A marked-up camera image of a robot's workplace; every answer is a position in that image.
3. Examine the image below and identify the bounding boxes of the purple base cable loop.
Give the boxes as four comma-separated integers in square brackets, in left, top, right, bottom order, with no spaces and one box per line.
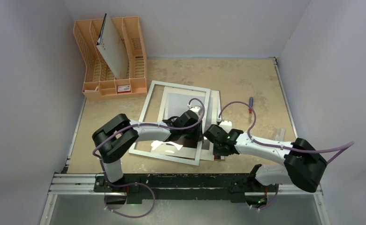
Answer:
[104,180,158,218]

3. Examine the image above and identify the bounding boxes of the blue handled screwdriver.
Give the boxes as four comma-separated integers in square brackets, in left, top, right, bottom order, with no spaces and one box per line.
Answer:
[249,97,253,114]

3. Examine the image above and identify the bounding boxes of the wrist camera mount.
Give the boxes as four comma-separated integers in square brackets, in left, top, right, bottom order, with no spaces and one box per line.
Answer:
[188,104,204,118]
[216,118,232,133]

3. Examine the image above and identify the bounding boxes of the orange plastic file organizer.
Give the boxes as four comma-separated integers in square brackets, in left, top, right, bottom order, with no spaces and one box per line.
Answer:
[73,14,148,101]

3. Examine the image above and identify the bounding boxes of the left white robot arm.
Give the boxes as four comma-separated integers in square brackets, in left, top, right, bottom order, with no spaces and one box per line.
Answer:
[92,107,204,192]

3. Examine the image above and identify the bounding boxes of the white picture frame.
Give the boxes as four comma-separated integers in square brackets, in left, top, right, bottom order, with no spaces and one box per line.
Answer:
[128,81,211,166]

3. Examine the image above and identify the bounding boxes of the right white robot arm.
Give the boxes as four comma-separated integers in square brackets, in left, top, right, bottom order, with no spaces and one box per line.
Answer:
[204,125,327,193]

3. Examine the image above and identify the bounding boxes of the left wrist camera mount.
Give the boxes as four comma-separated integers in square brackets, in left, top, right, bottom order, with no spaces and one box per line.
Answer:
[188,104,204,118]

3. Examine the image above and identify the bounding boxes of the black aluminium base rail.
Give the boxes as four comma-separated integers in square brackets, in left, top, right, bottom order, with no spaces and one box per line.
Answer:
[47,172,323,206]

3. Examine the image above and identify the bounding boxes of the white board in organizer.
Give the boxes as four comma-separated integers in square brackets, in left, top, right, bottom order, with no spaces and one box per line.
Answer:
[96,14,129,79]

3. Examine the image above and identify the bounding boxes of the clear plastic screwdriver packaging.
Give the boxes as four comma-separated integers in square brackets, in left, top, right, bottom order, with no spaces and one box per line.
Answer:
[275,128,286,142]

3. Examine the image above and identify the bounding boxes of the small red white box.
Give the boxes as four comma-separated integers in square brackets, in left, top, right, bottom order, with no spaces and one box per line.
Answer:
[117,85,131,93]

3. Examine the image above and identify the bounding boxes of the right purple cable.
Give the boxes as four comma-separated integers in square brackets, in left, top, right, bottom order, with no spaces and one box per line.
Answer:
[217,101,355,165]

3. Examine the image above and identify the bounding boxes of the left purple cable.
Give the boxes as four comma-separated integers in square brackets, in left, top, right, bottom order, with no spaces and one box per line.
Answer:
[92,98,206,187]

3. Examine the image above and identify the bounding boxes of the matted photo print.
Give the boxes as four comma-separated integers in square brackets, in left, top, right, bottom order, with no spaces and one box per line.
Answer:
[150,87,220,165]

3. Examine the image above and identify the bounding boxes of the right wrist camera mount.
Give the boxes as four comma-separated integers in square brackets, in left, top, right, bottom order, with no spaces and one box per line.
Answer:
[216,118,232,133]

